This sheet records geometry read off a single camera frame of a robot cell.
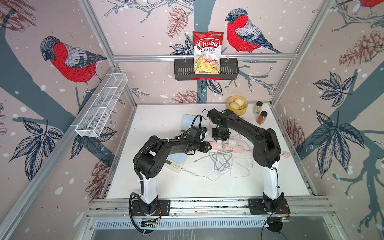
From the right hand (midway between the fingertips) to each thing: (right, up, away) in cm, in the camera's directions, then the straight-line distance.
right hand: (215, 140), depth 93 cm
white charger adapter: (+1, -1, -5) cm, 6 cm away
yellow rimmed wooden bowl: (+22, +18, +20) cm, 35 cm away
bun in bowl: (+17, +23, +18) cm, 34 cm away
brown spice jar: (+34, +14, +11) cm, 39 cm away
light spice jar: (+34, +22, +16) cm, 43 cm away
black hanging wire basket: (-20, +45, +1) cm, 49 cm away
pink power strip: (+7, -5, 0) cm, 8 cm away
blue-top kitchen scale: (-24, -12, -5) cm, 28 cm away
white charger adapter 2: (+10, -1, -5) cm, 11 cm away
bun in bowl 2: (+22, +27, +22) cm, 41 cm away
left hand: (-3, -3, +1) cm, 4 cm away
